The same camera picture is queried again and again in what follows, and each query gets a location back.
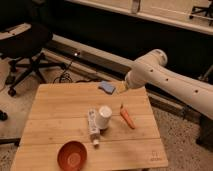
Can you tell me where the distant office chair base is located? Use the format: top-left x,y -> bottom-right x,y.
189,4 -> 213,25

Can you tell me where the white tube with label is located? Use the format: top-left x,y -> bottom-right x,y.
87,109 -> 100,147

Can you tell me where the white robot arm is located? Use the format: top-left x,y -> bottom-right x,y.
118,49 -> 213,120

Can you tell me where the black cable on floor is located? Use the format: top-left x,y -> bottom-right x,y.
52,54 -> 101,84

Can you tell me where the black office chair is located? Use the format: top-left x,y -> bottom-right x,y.
0,23 -> 66,97

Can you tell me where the white paper cup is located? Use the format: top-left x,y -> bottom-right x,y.
96,106 -> 112,130

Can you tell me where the red bowl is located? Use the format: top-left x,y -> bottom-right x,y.
57,141 -> 87,171

